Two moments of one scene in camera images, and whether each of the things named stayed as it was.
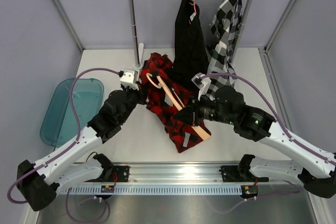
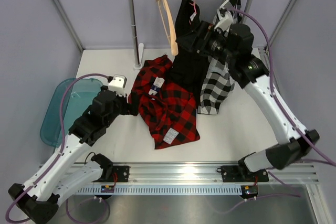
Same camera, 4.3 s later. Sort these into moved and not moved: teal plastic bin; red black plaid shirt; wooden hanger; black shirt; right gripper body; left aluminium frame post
Moved: right gripper body; wooden hanger; red black plaid shirt
Not moved: black shirt; teal plastic bin; left aluminium frame post
